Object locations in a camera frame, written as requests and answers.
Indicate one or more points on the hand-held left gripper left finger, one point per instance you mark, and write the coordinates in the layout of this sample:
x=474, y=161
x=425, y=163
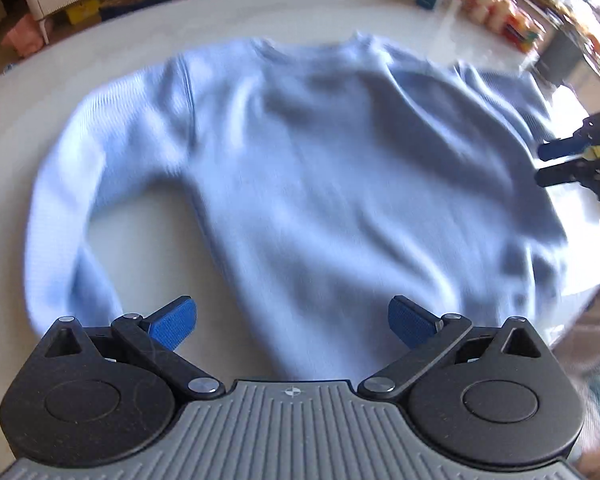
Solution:
x=172, y=322

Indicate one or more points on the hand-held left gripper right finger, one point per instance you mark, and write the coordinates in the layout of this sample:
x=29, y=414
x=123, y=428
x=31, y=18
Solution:
x=410, y=320

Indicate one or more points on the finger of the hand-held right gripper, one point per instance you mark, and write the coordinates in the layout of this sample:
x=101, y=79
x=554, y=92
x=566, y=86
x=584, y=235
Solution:
x=562, y=149
x=560, y=175

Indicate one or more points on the blue striped sweater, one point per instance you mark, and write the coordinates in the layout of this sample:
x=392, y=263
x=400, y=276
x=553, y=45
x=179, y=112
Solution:
x=305, y=185

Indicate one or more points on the grey kettle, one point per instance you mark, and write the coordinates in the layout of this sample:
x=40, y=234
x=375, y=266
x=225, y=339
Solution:
x=560, y=55

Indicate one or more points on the cluttered metal rack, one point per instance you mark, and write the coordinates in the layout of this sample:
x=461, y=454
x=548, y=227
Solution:
x=580, y=15

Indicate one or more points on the row of small drink bottles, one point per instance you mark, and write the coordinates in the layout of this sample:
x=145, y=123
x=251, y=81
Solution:
x=500, y=12

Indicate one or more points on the person's light patterned garment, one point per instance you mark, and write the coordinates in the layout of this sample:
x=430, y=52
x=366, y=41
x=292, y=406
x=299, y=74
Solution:
x=597, y=385

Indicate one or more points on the pink bag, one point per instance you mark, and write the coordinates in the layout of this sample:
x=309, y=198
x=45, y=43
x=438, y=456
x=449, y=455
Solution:
x=22, y=35

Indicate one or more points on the dark blue patterned box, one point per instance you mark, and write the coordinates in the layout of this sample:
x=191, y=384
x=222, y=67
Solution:
x=135, y=0

